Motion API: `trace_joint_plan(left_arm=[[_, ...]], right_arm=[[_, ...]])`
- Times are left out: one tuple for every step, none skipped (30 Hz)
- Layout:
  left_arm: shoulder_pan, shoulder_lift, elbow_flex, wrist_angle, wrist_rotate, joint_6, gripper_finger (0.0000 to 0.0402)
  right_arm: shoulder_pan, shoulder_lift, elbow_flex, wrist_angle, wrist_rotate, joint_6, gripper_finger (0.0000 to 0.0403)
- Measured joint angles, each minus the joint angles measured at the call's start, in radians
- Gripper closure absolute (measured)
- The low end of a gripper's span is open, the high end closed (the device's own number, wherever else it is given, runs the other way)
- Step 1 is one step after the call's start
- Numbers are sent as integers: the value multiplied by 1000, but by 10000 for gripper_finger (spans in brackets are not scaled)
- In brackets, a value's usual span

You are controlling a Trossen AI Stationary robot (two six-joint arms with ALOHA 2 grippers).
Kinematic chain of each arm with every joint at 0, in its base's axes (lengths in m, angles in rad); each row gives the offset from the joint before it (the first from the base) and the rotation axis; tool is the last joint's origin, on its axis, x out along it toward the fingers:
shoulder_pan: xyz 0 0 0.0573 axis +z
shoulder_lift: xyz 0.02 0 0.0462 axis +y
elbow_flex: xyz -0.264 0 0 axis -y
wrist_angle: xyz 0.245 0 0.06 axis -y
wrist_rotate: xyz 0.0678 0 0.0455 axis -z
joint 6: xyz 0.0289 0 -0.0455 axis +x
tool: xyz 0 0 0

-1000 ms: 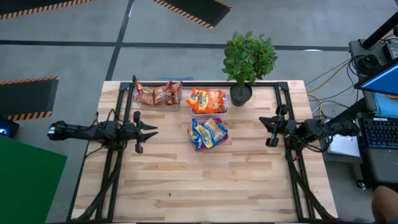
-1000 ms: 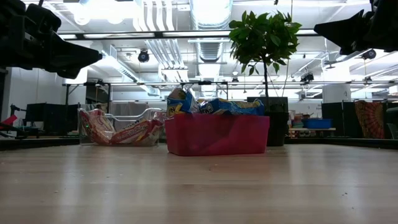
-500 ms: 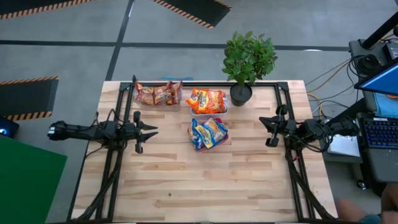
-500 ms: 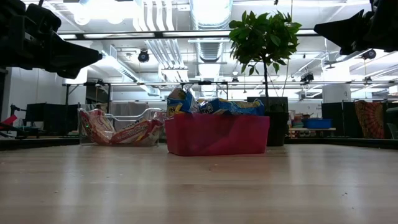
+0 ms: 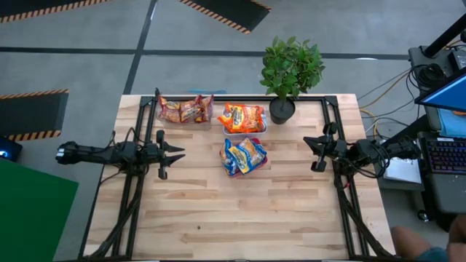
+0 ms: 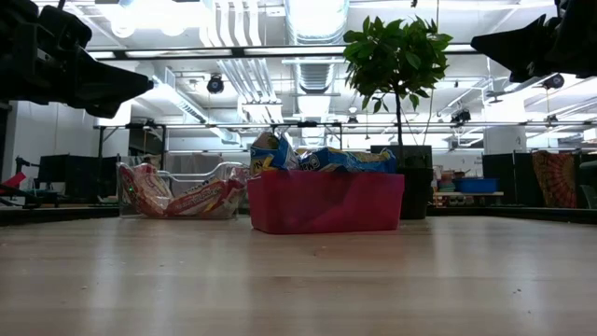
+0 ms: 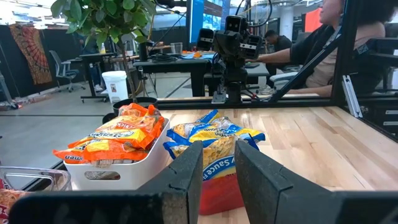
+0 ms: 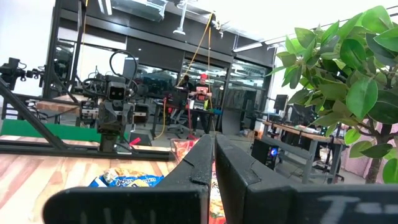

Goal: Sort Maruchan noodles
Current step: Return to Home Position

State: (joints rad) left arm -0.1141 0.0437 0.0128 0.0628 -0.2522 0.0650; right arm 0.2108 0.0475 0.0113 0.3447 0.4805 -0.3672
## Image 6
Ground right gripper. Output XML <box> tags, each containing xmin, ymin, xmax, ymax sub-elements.
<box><xmin>469</xmin><ymin>0</ymin><xmax>597</xmax><ymax>84</ymax></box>

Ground stacked coloured bowls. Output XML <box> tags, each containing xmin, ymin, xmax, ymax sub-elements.
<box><xmin>436</xmin><ymin>170</ymin><xmax>456</xmax><ymax>192</ymax></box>

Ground blue plastic tub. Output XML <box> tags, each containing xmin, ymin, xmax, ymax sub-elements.
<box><xmin>454</xmin><ymin>176</ymin><xmax>500</xmax><ymax>195</ymax></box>

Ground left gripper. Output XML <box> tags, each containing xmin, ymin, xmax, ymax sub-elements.
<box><xmin>0</xmin><ymin>0</ymin><xmax>155</xmax><ymax>119</ymax></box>

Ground blue Maruchan ramen pack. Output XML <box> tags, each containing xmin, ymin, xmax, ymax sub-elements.
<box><xmin>298</xmin><ymin>147</ymin><xmax>397</xmax><ymax>175</ymax></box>
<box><xmin>249</xmin><ymin>131</ymin><xmax>299</xmax><ymax>175</ymax></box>

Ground black background cabinet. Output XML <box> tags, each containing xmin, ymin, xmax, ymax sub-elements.
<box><xmin>482</xmin><ymin>151</ymin><xmax>535</xmax><ymax>206</ymax></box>
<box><xmin>36</xmin><ymin>153</ymin><xmax>118</xmax><ymax>202</ymax></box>

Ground black plant pot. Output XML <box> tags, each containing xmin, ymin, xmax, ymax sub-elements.
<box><xmin>370</xmin><ymin>144</ymin><xmax>434</xmax><ymax>220</ymax></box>

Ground black overhead beam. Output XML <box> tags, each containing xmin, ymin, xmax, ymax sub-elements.
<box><xmin>83</xmin><ymin>44</ymin><xmax>477</xmax><ymax>60</ymax></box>

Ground clear plastic bin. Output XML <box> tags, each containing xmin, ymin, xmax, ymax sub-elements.
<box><xmin>115</xmin><ymin>161</ymin><xmax>251</xmax><ymax>220</ymax></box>

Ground orange patterned cloth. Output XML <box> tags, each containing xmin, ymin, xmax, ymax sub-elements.
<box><xmin>531</xmin><ymin>149</ymin><xmax>579</xmax><ymax>209</ymax></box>

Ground light wooden background table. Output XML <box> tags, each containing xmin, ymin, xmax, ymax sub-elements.
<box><xmin>433</xmin><ymin>189</ymin><xmax>505</xmax><ymax>209</ymax></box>

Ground green potted tree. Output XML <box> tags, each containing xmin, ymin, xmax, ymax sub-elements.
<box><xmin>342</xmin><ymin>14</ymin><xmax>454</xmax><ymax>150</ymax></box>

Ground red plastic bin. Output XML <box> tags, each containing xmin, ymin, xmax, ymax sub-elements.
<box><xmin>246</xmin><ymin>169</ymin><xmax>406</xmax><ymax>235</ymax></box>

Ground red Maruchan ramen pack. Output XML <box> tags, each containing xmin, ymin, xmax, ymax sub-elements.
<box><xmin>228</xmin><ymin>165</ymin><xmax>251</xmax><ymax>188</ymax></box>
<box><xmin>165</xmin><ymin>179</ymin><xmax>246</xmax><ymax>218</ymax></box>
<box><xmin>118</xmin><ymin>162</ymin><xmax>174</xmax><ymax>218</ymax></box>

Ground red background object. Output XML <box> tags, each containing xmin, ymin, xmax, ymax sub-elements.
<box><xmin>0</xmin><ymin>171</ymin><xmax>27</xmax><ymax>192</ymax></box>

